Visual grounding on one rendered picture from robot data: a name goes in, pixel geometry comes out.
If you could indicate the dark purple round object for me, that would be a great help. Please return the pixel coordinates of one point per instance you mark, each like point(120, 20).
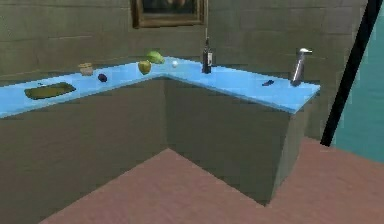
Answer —
point(102, 77)

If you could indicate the gold framed wall picture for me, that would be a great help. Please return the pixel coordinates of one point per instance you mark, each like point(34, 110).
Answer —
point(168, 11)

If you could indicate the teal door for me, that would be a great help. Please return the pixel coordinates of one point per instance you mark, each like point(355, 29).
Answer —
point(365, 96)

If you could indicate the silver tall bottle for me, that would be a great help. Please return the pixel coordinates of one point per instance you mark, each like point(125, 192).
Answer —
point(298, 68)

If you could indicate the small white ball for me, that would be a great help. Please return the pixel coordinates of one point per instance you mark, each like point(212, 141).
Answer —
point(175, 63)

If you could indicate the blue topped kitchen counter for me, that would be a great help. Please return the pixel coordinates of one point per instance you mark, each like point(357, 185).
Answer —
point(213, 133)

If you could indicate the small dark blue object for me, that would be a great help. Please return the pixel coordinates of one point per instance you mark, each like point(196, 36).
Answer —
point(267, 82)

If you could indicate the dark wine bottle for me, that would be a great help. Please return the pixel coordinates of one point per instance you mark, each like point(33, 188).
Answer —
point(207, 58)

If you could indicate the dark green sink basin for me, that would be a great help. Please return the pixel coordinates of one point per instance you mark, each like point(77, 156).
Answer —
point(50, 90)

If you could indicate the green apple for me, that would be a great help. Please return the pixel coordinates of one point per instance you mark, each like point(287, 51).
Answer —
point(144, 67)

